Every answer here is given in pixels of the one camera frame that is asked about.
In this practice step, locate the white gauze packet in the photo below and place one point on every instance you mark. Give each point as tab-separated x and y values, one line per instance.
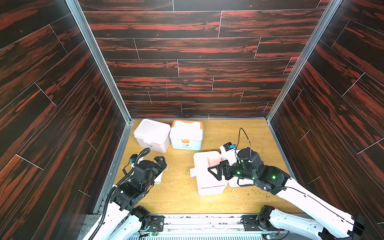
158	177

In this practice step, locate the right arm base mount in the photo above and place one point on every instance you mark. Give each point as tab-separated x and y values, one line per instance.
256	223

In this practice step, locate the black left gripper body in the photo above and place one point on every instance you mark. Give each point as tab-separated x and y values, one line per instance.
154	172

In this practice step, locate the pink rear medicine chest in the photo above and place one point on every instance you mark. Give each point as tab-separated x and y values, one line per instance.
154	135

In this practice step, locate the white orange-trimmed medicine chest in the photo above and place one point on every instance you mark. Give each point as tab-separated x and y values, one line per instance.
187	135

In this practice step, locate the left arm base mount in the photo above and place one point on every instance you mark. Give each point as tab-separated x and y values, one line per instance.
153	226

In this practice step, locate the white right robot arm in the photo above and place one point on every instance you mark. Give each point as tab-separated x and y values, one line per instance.
325	221

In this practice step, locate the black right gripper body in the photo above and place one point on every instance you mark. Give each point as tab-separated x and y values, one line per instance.
226	169

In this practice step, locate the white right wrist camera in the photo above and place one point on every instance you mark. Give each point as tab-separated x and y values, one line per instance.
228	153

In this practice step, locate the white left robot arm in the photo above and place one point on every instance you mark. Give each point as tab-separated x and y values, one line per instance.
122	217

